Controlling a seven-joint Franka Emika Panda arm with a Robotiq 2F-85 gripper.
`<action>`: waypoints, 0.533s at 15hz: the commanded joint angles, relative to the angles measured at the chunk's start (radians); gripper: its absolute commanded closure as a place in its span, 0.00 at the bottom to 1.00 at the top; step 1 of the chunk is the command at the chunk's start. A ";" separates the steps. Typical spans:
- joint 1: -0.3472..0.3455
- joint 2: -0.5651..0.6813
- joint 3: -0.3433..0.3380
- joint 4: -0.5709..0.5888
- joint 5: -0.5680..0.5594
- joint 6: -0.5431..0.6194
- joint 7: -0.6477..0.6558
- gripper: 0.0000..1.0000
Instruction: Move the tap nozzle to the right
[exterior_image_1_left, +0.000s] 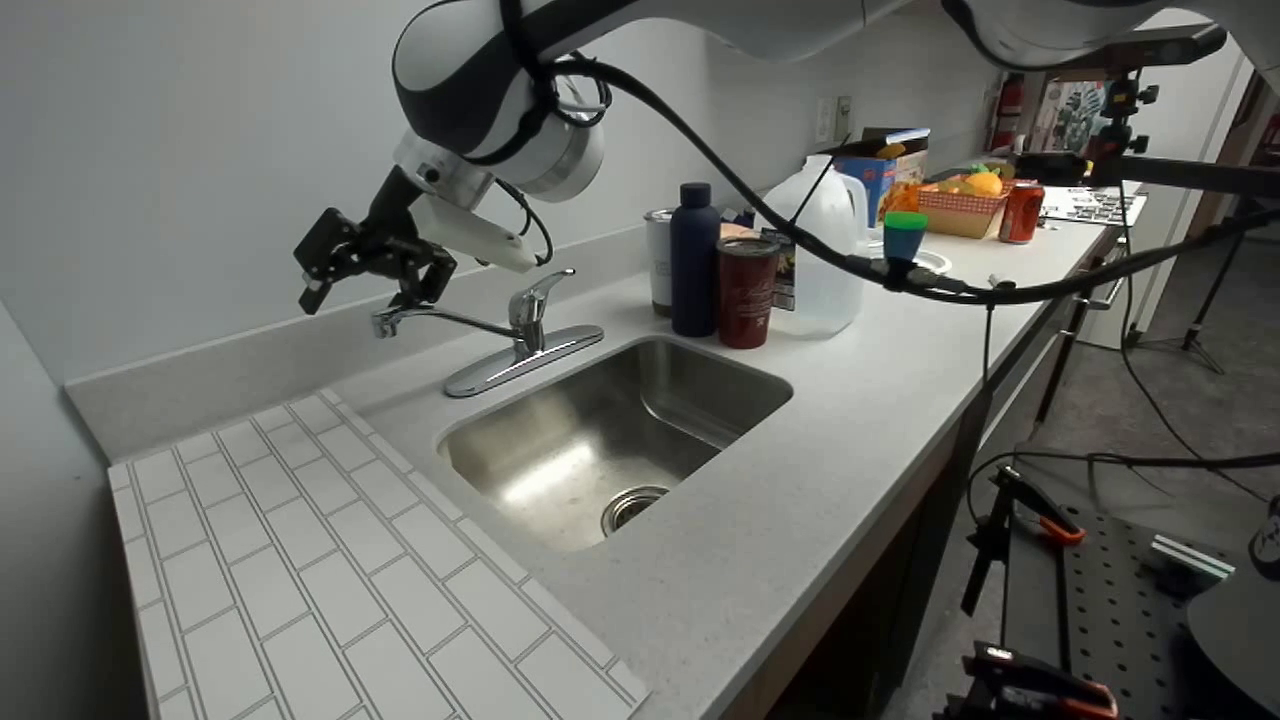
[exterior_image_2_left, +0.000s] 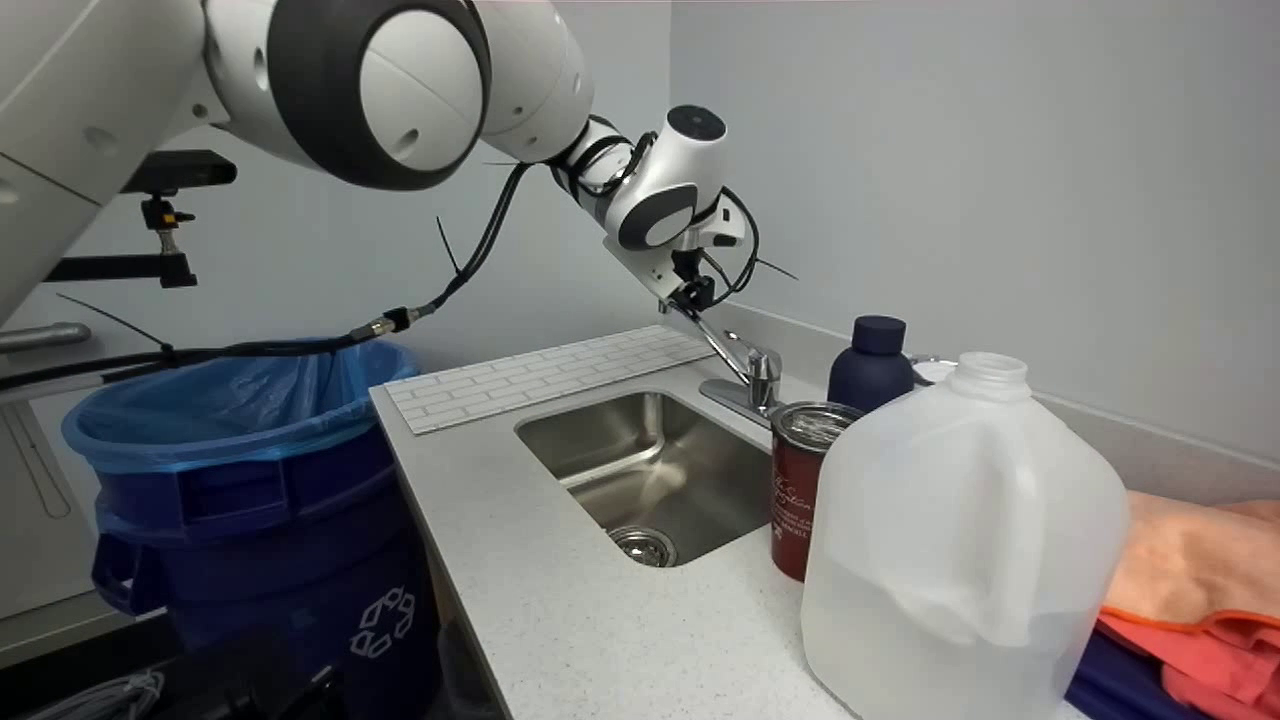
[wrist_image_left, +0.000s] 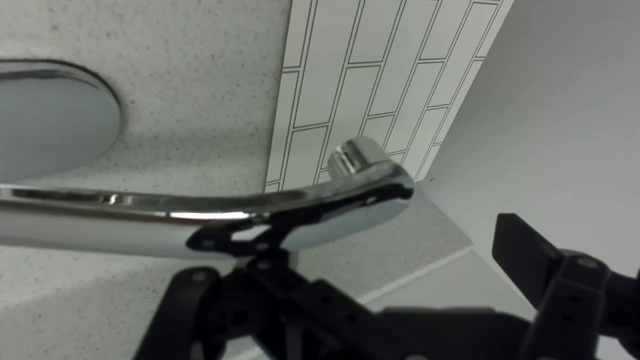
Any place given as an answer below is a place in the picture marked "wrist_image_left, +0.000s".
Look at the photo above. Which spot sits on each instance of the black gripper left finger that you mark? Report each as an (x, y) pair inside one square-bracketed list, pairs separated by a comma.
[(266, 307)]

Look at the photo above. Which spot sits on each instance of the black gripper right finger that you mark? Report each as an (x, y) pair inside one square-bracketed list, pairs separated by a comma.
[(572, 300)]

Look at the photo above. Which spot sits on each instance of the white tile pattern sheet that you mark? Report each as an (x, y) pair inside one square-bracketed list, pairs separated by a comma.
[(372, 66)]

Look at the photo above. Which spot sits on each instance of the stainless steel sink basin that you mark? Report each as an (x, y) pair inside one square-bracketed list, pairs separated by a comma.
[(47, 120)]

